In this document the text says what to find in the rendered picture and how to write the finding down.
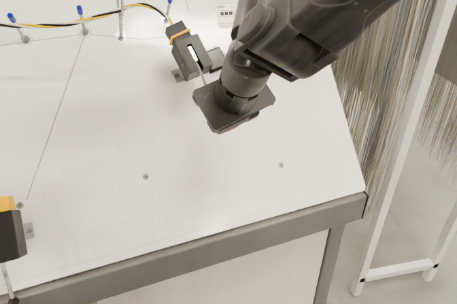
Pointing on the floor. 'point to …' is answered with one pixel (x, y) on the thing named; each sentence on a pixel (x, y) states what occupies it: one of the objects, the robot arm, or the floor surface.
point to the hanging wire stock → (393, 169)
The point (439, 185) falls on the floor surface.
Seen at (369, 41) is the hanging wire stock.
